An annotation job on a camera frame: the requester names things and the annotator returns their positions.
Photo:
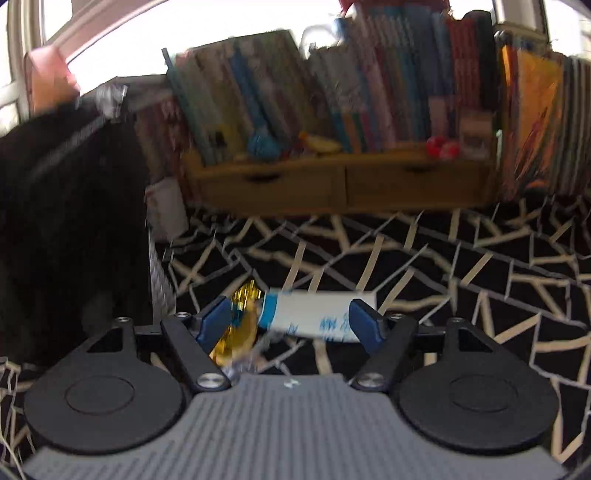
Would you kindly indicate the blue knitted toy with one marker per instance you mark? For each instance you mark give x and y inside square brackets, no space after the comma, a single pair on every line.
[263,145]

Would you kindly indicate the orange cover book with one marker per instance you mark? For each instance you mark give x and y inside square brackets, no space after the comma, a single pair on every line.
[531,124]

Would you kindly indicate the red toy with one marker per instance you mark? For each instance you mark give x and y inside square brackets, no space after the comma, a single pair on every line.
[442,148]

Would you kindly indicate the white blue packet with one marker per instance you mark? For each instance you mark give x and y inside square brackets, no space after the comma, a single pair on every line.
[314,314]

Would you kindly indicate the row of grey books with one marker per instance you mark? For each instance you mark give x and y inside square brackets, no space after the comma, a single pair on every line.
[575,124]

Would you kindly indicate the black lined trash bin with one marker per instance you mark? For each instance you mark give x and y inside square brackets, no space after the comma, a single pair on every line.
[69,207]

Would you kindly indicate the yellow toy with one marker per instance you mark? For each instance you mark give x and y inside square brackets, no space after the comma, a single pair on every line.
[321,144]

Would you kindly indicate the row of thin books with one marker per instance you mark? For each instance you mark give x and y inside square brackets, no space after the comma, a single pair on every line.
[159,129]

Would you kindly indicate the wooden drawer shelf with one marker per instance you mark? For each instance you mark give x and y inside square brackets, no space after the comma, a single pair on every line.
[286,184]

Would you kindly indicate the white framed window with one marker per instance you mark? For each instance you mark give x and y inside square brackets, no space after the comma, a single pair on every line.
[106,44]

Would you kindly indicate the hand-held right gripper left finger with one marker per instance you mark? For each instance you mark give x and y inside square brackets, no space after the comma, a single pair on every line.
[214,318]

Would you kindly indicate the black patterned cloth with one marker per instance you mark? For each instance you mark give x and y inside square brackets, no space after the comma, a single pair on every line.
[461,286]

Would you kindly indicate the white cardboard box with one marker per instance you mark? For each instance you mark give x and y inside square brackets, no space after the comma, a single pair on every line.
[168,210]

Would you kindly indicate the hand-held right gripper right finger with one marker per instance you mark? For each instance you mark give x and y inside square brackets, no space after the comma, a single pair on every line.
[367,325]

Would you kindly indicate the row of colourful books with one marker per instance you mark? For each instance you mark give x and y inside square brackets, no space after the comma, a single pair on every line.
[323,83]

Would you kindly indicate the gold blue candy wrapper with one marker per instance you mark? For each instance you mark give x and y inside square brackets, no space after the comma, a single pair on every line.
[240,330]

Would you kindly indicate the small printed box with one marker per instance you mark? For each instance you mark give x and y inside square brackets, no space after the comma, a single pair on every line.
[475,136]

